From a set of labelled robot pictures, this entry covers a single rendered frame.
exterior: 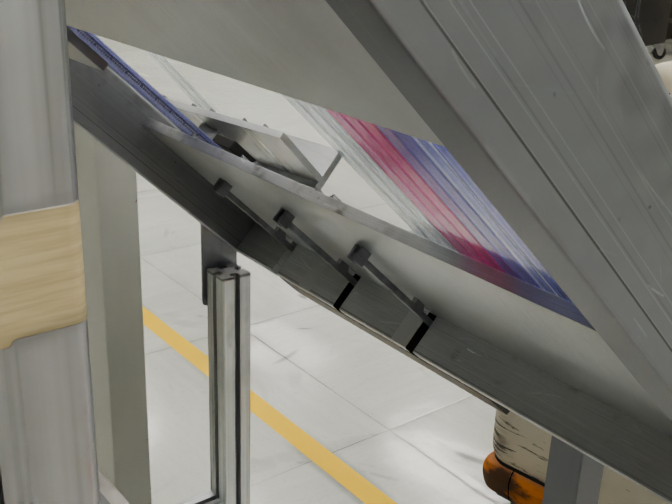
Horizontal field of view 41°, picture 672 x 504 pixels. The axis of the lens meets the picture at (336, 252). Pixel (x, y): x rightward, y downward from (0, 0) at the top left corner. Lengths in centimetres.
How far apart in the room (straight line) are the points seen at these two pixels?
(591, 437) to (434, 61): 53
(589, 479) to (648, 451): 66
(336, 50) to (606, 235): 14
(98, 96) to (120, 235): 32
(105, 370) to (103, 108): 45
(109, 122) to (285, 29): 56
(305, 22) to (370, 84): 4
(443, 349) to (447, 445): 116
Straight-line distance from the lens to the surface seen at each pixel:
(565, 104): 26
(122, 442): 134
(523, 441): 166
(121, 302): 124
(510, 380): 77
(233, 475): 123
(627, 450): 71
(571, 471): 135
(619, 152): 29
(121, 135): 95
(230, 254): 113
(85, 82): 92
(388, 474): 187
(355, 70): 38
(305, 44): 40
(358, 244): 75
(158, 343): 236
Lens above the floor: 107
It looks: 21 degrees down
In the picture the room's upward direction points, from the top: 2 degrees clockwise
